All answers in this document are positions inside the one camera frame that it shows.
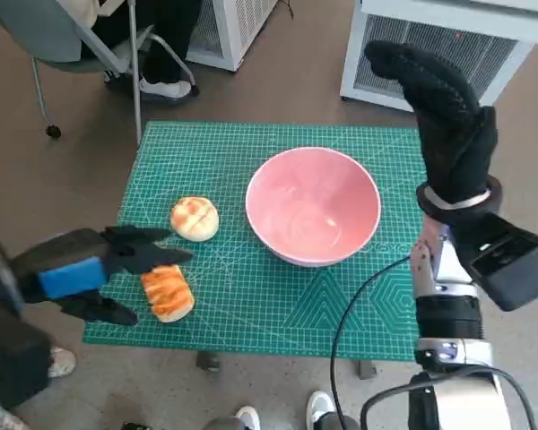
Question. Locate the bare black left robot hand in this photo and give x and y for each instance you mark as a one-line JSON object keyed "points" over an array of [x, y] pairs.
{"points": [[72, 273]]}

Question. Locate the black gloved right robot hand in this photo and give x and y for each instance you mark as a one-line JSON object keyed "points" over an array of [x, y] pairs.
{"points": [[453, 143]]}

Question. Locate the striped oblong toy bread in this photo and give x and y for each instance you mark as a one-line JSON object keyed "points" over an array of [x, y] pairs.
{"points": [[168, 293]]}

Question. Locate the pink bowl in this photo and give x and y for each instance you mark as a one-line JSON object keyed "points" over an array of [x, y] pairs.
{"points": [[314, 210]]}

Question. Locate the round toy bread bun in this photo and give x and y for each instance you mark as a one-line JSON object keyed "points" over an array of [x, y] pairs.
{"points": [[195, 219]]}

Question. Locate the person's shoe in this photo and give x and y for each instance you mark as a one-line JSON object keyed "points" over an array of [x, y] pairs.
{"points": [[63, 362], [320, 410], [249, 418]]}

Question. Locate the large white mesh-front unit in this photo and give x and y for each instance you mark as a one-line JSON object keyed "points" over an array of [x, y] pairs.
{"points": [[439, 49]]}

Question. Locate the green cutting mat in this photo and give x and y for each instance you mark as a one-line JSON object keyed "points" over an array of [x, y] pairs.
{"points": [[251, 304]]}

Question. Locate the grey office chair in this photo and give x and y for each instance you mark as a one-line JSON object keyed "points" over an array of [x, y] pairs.
{"points": [[36, 36]]}

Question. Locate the seated person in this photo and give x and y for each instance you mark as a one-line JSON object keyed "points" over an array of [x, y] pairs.
{"points": [[161, 45]]}

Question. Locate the small white mesh-front unit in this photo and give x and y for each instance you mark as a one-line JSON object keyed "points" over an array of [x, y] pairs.
{"points": [[233, 31]]}

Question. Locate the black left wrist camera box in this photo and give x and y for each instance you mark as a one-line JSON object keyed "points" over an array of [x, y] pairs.
{"points": [[13, 363]]}

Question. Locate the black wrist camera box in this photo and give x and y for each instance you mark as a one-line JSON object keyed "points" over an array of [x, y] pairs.
{"points": [[511, 264], [13, 363]]}

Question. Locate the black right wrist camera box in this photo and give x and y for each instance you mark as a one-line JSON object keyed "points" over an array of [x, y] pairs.
{"points": [[511, 264]]}

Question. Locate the metal table leg bracket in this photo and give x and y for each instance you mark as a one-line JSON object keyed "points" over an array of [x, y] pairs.
{"points": [[367, 370], [207, 362]]}

